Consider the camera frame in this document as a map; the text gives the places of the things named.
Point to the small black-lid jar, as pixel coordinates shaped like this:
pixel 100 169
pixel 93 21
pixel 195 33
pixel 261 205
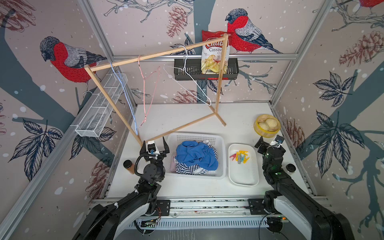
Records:
pixel 291 168

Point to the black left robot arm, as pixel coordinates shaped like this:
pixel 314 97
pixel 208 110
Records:
pixel 107 223

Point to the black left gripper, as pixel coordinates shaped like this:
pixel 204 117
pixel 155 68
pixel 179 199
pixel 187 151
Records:
pixel 162 154

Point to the white plastic tray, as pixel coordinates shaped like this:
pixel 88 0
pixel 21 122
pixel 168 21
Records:
pixel 246 175

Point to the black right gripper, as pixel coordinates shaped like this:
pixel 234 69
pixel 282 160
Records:
pixel 263 147

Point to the pink wire hanger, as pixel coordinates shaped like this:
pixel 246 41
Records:
pixel 146 81

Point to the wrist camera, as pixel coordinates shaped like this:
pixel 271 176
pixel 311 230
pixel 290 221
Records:
pixel 152 148
pixel 277 141

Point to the black wall basket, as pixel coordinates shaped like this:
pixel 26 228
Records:
pixel 193 67

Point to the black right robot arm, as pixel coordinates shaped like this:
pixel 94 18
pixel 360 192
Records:
pixel 314 221

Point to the white wire wall basket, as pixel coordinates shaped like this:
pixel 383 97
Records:
pixel 99 113

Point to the cassava chips bag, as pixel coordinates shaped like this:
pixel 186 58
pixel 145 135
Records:
pixel 211 53

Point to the white perforated plastic basket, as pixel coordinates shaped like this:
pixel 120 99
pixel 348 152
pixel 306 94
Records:
pixel 217 142

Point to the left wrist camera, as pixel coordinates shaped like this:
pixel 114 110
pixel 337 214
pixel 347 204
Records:
pixel 152 148

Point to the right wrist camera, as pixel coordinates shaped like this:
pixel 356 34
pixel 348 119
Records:
pixel 277 141

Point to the yellow bowl with buns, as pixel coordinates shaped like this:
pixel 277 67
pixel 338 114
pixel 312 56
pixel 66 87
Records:
pixel 267 126

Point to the blue white striped tank top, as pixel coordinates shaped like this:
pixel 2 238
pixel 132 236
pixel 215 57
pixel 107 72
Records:
pixel 182 169

